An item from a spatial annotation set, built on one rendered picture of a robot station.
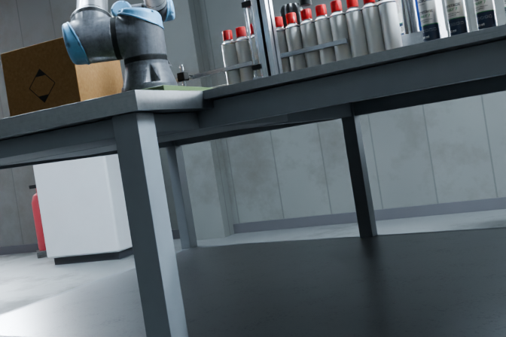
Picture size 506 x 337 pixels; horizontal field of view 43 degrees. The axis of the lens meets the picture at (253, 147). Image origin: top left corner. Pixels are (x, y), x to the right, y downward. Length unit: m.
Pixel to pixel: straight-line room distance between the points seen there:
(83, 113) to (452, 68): 0.72
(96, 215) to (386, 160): 2.20
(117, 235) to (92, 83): 2.92
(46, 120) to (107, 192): 3.57
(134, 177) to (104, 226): 3.73
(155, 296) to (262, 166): 3.91
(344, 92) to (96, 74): 1.06
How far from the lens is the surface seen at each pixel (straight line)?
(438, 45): 1.24
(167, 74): 1.73
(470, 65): 1.26
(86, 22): 1.79
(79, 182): 5.08
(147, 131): 1.29
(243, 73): 2.14
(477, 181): 4.73
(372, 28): 1.95
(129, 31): 1.74
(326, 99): 1.35
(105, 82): 2.20
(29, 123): 1.42
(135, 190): 1.29
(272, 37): 1.94
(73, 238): 5.19
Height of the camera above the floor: 0.69
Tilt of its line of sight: level
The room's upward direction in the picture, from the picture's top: 9 degrees counter-clockwise
